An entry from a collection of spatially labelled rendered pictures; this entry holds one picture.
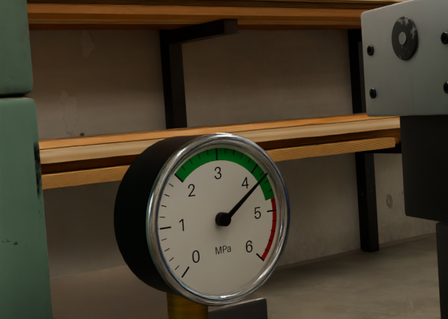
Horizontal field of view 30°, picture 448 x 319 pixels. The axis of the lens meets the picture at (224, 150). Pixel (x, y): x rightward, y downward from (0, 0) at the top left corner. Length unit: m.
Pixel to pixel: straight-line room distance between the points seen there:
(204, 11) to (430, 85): 2.13
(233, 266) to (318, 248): 3.42
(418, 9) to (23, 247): 0.41
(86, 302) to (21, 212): 0.06
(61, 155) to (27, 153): 2.14
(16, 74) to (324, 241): 3.44
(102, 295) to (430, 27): 0.36
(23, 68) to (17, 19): 0.02
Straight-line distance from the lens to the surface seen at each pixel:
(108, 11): 2.56
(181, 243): 0.30
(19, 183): 0.33
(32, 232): 0.34
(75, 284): 0.41
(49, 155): 2.46
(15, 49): 0.34
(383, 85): 0.70
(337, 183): 3.78
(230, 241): 0.31
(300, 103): 3.63
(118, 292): 0.39
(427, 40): 0.65
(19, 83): 0.34
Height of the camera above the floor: 0.70
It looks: 3 degrees down
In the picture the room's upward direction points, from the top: 4 degrees counter-clockwise
